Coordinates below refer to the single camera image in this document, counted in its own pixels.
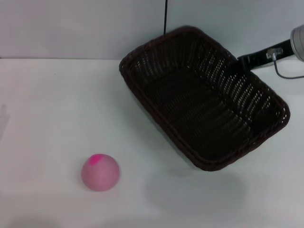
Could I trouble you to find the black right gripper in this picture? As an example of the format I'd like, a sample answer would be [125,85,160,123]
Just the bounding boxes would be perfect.
[225,39,295,77]

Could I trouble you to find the dark brown woven basket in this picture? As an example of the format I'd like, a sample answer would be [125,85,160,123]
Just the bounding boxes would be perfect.
[118,26,291,172]

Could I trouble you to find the pink ball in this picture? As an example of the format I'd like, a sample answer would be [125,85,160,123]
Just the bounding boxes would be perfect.
[80,153,122,192]

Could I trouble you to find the silver cable connector plug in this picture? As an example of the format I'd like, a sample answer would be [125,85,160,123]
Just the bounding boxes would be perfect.
[266,47,284,59]

